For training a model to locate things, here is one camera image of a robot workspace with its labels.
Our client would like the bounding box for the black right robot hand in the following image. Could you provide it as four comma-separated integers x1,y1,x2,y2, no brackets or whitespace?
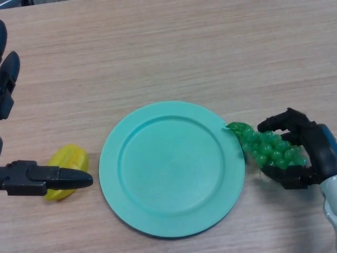
257,107,337,190

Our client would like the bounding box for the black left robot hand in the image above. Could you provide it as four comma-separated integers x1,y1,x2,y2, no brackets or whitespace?
0,20,94,196

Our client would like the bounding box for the green grapes bunch with leaf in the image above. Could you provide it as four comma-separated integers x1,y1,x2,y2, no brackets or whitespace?
223,121,309,169

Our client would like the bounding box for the teal round plate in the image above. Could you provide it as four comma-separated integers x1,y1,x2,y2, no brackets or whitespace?
99,101,247,239

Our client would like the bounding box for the yellow starfruit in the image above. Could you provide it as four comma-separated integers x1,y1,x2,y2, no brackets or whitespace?
44,144,90,202

